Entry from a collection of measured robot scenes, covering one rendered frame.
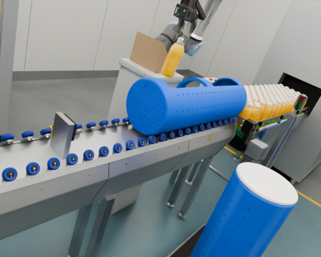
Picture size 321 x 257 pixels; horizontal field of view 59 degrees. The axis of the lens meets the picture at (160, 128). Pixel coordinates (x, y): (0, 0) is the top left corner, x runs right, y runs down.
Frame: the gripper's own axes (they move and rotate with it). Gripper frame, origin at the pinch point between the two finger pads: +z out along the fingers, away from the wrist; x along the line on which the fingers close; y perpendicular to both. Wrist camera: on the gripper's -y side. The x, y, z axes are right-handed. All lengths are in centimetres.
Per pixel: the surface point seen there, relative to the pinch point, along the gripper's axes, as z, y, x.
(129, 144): 47, 27, 10
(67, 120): 36, 55, 1
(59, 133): 42, 56, 0
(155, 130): 42.6, 11.3, 10.4
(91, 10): 37, -149, -278
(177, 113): 32.1, 3.2, 13.9
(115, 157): 52, 34, 11
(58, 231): 144, 23, -31
